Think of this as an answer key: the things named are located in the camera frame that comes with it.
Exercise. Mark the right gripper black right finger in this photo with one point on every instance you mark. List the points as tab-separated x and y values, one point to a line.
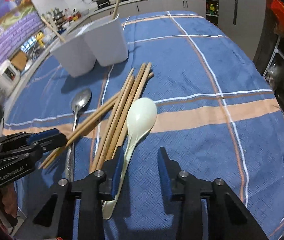
208	208

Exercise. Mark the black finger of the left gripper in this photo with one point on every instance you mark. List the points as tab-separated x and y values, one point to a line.
22	139
44	144

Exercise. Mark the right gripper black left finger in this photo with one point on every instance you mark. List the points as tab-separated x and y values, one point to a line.
56	216

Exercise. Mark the metal spoon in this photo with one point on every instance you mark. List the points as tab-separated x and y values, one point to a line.
79	101

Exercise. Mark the white plastic spoon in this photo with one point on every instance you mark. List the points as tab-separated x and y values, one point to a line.
140	120

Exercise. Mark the person's left hand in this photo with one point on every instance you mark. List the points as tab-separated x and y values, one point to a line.
9	200

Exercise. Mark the white countertop appliance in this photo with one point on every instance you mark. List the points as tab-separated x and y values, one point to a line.
9	78

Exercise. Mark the blue plaid tablecloth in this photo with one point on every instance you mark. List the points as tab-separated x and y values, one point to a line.
217	117

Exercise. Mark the white double utensil holder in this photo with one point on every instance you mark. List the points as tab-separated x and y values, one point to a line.
100	41

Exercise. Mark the grey refrigerator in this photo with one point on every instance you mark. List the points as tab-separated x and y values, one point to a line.
242	21

